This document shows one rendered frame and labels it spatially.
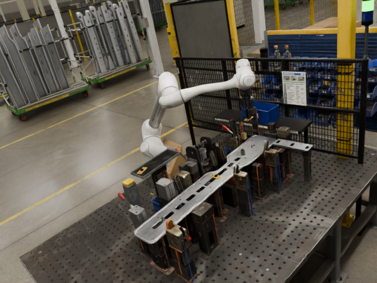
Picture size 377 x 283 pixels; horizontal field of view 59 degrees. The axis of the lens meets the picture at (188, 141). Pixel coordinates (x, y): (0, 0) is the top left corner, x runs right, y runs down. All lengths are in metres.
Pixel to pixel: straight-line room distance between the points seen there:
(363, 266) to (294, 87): 1.53
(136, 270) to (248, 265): 0.71
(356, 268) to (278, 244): 1.01
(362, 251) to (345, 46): 1.68
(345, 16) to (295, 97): 0.74
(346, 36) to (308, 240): 1.44
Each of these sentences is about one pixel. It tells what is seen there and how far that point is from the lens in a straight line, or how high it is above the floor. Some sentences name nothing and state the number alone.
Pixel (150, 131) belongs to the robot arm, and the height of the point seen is 1.16.
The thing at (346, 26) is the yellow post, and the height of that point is 1.77.
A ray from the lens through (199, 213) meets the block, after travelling 2.03.
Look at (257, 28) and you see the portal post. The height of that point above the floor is 1.19.
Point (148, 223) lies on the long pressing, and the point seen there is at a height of 1.00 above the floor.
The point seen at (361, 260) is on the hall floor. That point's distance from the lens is 3.19.
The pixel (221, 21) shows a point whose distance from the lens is 4.54.
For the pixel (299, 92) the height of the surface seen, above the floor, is 1.27.
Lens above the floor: 2.28
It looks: 26 degrees down
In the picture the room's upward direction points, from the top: 12 degrees counter-clockwise
